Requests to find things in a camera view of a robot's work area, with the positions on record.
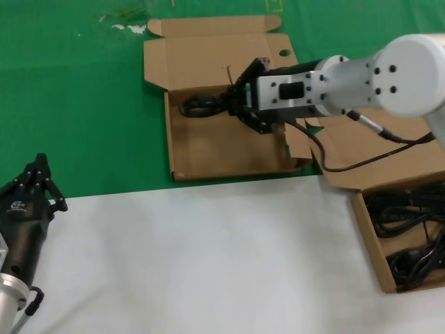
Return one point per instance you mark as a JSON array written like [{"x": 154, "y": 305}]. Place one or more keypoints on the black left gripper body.
[{"x": 24, "y": 222}]

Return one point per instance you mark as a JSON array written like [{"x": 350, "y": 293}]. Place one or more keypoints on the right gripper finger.
[
  {"x": 255, "y": 69},
  {"x": 257, "y": 123}
]

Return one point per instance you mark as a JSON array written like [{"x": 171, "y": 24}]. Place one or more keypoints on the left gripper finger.
[
  {"x": 55, "y": 196},
  {"x": 31, "y": 174}
]

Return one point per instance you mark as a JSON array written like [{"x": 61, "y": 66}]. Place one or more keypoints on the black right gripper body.
[{"x": 238, "y": 99}]

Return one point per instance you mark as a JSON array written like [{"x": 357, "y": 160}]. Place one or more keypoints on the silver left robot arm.
[{"x": 10, "y": 299}]

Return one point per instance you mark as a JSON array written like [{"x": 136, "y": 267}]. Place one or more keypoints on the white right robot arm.
[{"x": 400, "y": 76}]

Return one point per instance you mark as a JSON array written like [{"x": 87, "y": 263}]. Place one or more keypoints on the open brown cardboard box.
[
  {"x": 372, "y": 250},
  {"x": 208, "y": 52}
]

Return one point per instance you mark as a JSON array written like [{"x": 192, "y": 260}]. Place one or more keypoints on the green table cloth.
[{"x": 69, "y": 87}]

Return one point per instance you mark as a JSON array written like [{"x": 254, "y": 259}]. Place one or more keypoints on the clear plastic bag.
[{"x": 133, "y": 28}]

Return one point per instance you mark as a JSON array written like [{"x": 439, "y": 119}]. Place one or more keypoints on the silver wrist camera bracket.
[{"x": 267, "y": 101}]

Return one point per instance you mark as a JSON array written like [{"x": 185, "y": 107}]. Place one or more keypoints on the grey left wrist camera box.
[{"x": 2, "y": 250}]

